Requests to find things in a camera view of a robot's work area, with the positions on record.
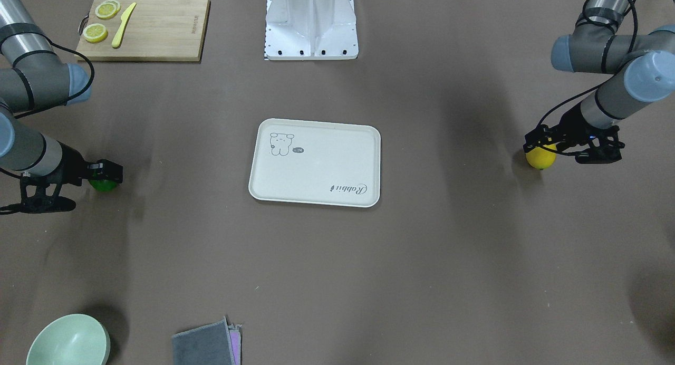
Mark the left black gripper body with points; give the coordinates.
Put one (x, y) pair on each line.
(568, 125)

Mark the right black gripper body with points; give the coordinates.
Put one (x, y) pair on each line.
(75, 166)

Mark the yellow lemon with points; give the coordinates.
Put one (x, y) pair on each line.
(541, 158)

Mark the green lime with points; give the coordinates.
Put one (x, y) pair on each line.
(103, 185)

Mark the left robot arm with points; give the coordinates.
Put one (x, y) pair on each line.
(641, 72)

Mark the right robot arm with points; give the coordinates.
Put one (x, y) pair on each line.
(35, 81)

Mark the white rabbit tray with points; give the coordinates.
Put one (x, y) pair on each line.
(311, 162)

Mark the mint green bowl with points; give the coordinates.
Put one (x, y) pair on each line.
(71, 339)

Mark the wooden cutting board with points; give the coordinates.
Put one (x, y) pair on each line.
(157, 31)

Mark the yellow plastic knife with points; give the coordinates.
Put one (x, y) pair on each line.
(125, 16)

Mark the grey folded cloth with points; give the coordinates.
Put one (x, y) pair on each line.
(216, 343)

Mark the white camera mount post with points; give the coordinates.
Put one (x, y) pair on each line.
(304, 30)

